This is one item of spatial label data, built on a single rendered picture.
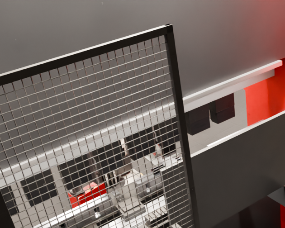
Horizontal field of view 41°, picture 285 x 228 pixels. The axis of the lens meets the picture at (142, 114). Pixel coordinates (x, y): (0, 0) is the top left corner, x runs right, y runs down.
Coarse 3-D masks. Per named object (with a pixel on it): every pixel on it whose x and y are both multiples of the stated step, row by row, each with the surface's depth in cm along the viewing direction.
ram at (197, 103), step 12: (264, 72) 246; (240, 84) 239; (252, 84) 244; (216, 96) 232; (192, 108) 225; (156, 120) 215; (120, 132) 206; (132, 132) 209; (96, 144) 200; (60, 156) 192; (72, 156) 196; (36, 168) 188; (48, 168) 191; (0, 180) 181; (12, 180) 183
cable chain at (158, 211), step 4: (164, 208) 189; (152, 212) 188; (156, 212) 187; (160, 212) 186; (164, 212) 186; (144, 216) 186; (152, 216) 185; (156, 216) 185; (160, 216) 184; (164, 216) 185; (148, 220) 183; (152, 220) 182; (160, 220) 185; (164, 220) 186; (148, 224) 185; (152, 224) 183; (156, 224) 184
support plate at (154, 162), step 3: (156, 147) 252; (159, 147) 251; (156, 153) 245; (177, 153) 241; (147, 156) 244; (153, 156) 243; (171, 156) 239; (177, 156) 238; (147, 159) 241; (150, 159) 240; (153, 162) 236; (156, 162) 235; (159, 162) 235
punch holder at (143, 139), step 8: (128, 136) 209; (136, 136) 211; (144, 136) 214; (152, 136) 217; (128, 144) 213; (136, 144) 213; (144, 144) 216; (152, 144) 219; (136, 152) 215; (144, 152) 217
